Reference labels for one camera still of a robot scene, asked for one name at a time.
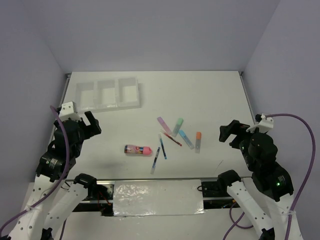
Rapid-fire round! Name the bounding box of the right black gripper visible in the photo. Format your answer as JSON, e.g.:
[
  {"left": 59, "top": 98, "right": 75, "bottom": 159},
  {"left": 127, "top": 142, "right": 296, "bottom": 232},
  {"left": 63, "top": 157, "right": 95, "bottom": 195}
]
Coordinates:
[{"left": 218, "top": 117, "right": 256, "bottom": 169}]

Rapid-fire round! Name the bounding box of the green highlighter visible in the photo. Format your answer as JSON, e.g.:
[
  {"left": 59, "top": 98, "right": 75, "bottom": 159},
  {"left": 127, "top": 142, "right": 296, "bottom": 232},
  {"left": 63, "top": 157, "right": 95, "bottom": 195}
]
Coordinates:
[{"left": 172, "top": 117, "right": 184, "bottom": 138}]

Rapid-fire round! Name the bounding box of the pink glue stick tube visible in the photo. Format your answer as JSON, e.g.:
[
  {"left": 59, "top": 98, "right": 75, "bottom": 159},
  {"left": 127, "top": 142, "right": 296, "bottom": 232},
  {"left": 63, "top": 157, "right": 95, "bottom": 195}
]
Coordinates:
[{"left": 124, "top": 144, "right": 153, "bottom": 156}]

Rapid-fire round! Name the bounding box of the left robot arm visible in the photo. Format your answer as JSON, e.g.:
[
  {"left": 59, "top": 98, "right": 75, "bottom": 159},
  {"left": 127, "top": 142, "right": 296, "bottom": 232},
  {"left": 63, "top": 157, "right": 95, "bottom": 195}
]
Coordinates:
[{"left": 0, "top": 108, "right": 102, "bottom": 240}]

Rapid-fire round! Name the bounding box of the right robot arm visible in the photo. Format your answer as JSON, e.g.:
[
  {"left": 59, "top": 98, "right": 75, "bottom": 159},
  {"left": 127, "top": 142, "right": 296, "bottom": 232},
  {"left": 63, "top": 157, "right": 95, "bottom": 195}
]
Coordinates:
[{"left": 217, "top": 120, "right": 303, "bottom": 240}]

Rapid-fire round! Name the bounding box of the orange highlighter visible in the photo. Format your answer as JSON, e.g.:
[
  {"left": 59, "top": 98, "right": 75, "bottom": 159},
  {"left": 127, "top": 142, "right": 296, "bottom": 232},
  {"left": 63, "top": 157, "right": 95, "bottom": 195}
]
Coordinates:
[{"left": 194, "top": 131, "right": 202, "bottom": 154}]

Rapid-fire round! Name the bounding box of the blue highlighter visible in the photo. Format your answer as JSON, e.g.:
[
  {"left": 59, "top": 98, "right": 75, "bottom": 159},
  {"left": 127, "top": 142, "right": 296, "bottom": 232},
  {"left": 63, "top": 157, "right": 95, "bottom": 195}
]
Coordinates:
[{"left": 178, "top": 129, "right": 195, "bottom": 150}]

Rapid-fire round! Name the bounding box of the white three-compartment tray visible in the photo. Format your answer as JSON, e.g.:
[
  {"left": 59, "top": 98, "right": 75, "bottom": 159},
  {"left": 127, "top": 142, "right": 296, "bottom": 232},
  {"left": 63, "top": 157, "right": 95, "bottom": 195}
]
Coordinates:
[{"left": 74, "top": 77, "right": 141, "bottom": 113}]

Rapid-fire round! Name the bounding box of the red gel pen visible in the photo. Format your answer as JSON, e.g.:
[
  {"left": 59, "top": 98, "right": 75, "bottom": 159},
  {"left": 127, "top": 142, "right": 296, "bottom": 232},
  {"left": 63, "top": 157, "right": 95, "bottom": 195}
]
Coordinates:
[{"left": 160, "top": 129, "right": 182, "bottom": 147}]

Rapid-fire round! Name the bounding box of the teal gel pen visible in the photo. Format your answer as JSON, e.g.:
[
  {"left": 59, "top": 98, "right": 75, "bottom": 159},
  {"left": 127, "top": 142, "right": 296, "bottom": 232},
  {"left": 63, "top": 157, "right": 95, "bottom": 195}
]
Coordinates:
[{"left": 158, "top": 133, "right": 167, "bottom": 160}]

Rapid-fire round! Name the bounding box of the silver foil cover plate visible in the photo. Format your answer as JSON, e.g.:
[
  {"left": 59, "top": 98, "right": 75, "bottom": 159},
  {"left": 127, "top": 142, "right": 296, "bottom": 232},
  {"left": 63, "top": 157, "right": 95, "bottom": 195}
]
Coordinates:
[{"left": 113, "top": 179, "right": 205, "bottom": 217}]

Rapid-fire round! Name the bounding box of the dark blue gel pen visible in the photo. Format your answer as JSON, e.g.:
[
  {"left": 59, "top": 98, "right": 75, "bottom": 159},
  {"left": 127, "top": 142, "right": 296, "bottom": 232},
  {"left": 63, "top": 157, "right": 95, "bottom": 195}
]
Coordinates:
[{"left": 150, "top": 147, "right": 160, "bottom": 175}]

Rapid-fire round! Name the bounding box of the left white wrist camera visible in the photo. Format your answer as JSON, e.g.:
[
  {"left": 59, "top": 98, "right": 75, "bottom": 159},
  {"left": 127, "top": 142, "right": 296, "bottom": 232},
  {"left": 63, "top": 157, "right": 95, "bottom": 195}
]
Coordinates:
[{"left": 58, "top": 101, "right": 81, "bottom": 122}]

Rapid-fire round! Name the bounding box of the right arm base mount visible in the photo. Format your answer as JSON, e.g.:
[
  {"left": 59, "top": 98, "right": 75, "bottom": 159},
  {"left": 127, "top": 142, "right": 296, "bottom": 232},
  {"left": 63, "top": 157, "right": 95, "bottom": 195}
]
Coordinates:
[{"left": 197, "top": 180, "right": 235, "bottom": 210}]

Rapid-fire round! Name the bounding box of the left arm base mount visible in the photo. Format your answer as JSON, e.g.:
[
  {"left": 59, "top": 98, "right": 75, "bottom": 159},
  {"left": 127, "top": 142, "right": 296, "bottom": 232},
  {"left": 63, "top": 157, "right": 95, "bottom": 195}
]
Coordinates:
[{"left": 73, "top": 181, "right": 115, "bottom": 217}]

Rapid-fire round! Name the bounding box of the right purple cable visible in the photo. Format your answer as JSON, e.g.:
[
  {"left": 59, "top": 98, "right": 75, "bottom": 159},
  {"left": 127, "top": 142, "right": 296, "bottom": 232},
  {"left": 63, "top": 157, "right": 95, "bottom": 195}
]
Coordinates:
[{"left": 222, "top": 113, "right": 316, "bottom": 240}]

